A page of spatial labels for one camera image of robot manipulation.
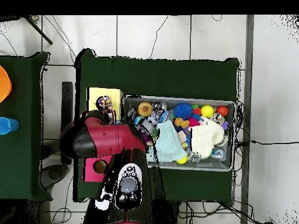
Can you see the light blue muslin cloth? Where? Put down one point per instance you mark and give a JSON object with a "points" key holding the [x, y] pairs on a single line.
{"points": [[167, 144]]}

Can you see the multicoloured knotted cloth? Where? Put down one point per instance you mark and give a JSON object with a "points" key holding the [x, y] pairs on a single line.
{"points": [[104, 103]]}

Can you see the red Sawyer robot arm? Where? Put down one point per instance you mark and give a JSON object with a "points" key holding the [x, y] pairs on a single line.
{"points": [[109, 140]]}

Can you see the shallow metal mesh bin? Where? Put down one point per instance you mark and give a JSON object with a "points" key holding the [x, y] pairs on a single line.
{"points": [[168, 99]]}

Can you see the wooden box with three holes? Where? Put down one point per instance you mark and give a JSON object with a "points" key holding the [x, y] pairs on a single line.
{"points": [[93, 93]]}

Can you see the blue globe ball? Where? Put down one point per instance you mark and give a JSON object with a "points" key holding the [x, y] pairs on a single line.
{"points": [[139, 120]]}

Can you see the toy burger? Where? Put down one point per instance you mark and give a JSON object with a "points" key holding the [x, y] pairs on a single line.
{"points": [[144, 109]]}

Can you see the large blue spiky ball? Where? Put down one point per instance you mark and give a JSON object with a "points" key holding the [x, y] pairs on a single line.
{"points": [[183, 111]]}

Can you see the dark green table cloth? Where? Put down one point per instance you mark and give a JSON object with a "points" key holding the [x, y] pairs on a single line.
{"points": [[151, 77], [21, 151]]}

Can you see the cream muslin cloth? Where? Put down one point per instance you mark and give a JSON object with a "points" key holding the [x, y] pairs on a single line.
{"points": [[205, 137]]}

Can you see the yellow smooth ball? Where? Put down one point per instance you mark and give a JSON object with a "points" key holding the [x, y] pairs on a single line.
{"points": [[207, 111]]}

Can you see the orange smooth ball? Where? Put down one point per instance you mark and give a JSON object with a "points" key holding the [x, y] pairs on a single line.
{"points": [[222, 111]]}

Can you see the black flat panel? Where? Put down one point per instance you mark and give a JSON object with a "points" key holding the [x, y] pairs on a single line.
{"points": [[67, 100]]}

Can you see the grey round base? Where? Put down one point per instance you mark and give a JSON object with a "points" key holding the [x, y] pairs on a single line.
{"points": [[55, 173]]}

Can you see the blue plastic cup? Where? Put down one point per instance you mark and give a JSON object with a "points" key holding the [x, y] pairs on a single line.
{"points": [[8, 126]]}

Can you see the black rod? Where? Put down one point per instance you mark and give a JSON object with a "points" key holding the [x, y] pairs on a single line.
{"points": [[39, 31]]}

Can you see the orange plastic object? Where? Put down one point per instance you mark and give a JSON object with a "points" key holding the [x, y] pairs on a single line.
{"points": [[4, 84]]}

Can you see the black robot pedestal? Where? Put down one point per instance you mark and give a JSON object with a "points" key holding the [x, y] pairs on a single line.
{"points": [[171, 214]]}

